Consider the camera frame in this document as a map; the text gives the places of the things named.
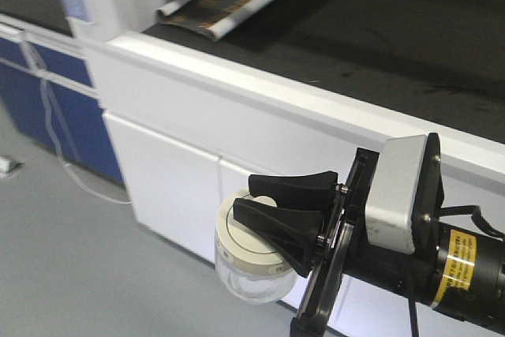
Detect glass jar with beige lid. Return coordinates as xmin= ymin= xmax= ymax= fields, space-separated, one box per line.
xmin=215 ymin=189 xmax=297 ymax=305

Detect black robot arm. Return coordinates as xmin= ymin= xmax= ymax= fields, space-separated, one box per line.
xmin=233 ymin=148 xmax=504 ymax=336

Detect blue lab bench cabinets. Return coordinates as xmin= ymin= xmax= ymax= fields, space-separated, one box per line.
xmin=1 ymin=15 xmax=123 ymax=184

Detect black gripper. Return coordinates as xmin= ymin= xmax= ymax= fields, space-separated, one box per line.
xmin=233 ymin=149 xmax=410 ymax=336

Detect white cable on cabinet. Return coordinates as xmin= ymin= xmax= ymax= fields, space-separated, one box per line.
xmin=15 ymin=28 xmax=131 ymax=206

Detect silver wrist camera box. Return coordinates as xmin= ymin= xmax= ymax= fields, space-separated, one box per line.
xmin=365 ymin=135 xmax=427 ymax=254

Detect white floor socket box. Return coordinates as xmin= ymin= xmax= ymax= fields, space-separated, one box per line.
xmin=0 ymin=155 xmax=24 ymax=179

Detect white fume hood base cabinet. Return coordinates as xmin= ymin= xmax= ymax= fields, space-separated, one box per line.
xmin=82 ymin=31 xmax=505 ymax=337

